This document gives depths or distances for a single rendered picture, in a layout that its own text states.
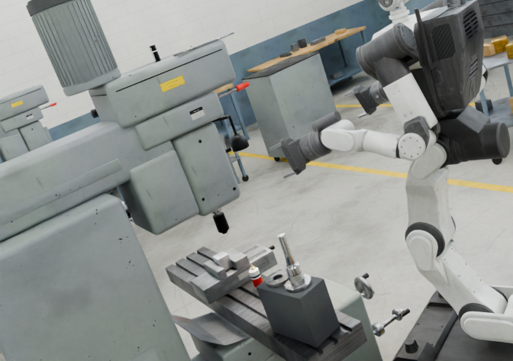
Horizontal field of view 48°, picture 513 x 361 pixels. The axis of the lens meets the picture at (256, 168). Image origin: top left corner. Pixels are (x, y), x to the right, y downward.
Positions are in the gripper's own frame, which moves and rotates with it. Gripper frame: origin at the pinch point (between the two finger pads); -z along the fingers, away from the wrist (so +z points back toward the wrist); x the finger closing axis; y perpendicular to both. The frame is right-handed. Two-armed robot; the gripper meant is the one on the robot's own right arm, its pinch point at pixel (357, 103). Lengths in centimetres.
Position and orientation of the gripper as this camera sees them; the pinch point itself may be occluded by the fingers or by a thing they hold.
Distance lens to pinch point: 242.1
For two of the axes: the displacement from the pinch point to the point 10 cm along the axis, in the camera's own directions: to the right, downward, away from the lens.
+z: 5.9, -2.6, -7.7
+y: -5.8, 5.2, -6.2
